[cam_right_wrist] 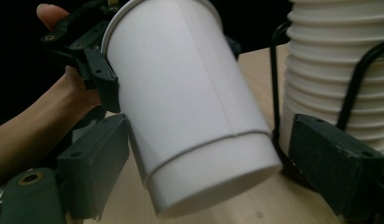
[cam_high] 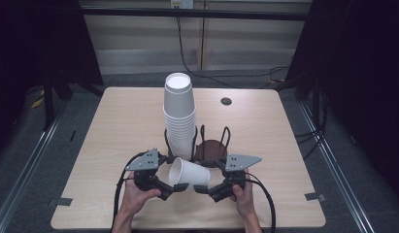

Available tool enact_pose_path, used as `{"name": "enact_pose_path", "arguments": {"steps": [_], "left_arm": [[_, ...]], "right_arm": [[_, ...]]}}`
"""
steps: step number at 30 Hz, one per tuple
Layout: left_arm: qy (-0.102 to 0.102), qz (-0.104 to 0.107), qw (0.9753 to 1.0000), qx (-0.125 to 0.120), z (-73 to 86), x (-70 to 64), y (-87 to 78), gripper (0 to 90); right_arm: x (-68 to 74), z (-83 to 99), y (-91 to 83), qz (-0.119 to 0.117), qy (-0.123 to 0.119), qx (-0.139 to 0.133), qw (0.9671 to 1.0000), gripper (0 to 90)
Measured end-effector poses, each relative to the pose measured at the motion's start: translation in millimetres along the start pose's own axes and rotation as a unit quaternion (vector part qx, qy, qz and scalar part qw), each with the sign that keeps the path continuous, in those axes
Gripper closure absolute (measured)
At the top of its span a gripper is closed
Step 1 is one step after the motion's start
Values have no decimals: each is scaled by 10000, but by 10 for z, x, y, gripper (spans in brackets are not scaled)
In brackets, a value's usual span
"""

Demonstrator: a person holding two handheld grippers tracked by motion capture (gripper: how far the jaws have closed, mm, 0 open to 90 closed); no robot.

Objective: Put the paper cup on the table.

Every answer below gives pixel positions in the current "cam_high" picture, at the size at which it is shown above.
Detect black stand post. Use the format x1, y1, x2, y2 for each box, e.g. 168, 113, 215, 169
43, 74, 55, 131

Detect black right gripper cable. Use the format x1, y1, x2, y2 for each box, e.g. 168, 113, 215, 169
245, 173, 277, 233

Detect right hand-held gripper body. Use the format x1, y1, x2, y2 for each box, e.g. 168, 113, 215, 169
208, 153, 263, 204

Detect grey tape strip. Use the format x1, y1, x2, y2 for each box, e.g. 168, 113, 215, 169
304, 192, 326, 202
47, 197, 74, 208

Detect person's left hand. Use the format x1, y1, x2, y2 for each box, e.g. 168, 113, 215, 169
120, 171, 163, 215

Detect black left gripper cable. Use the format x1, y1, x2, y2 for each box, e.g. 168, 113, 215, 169
110, 150, 148, 232

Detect long black wall cable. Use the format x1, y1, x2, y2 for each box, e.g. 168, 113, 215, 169
176, 16, 290, 90

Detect black horizontal bar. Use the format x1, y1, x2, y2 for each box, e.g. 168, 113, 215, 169
80, 7, 313, 21

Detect stack of white paper cups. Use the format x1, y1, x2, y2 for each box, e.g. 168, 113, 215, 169
162, 72, 197, 162

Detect person's right hand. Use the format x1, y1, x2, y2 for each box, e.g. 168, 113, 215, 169
230, 169, 255, 217

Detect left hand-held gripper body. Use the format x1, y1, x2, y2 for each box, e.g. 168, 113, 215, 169
125, 148, 175, 201

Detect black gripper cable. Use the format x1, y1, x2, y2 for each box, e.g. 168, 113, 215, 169
245, 173, 277, 233
110, 150, 148, 232

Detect dark brown double cup holder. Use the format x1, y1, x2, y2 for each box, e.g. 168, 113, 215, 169
163, 124, 232, 169

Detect single white paper cup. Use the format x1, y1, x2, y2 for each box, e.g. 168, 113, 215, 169
168, 156, 212, 191

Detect bundle of black floor cables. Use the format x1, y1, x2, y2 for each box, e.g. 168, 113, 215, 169
293, 93, 329, 160

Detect dark curtain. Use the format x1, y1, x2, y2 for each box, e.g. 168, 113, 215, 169
285, 0, 399, 197
0, 0, 104, 156

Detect metal floor rail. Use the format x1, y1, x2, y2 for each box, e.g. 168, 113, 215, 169
298, 102, 375, 233
0, 101, 69, 233

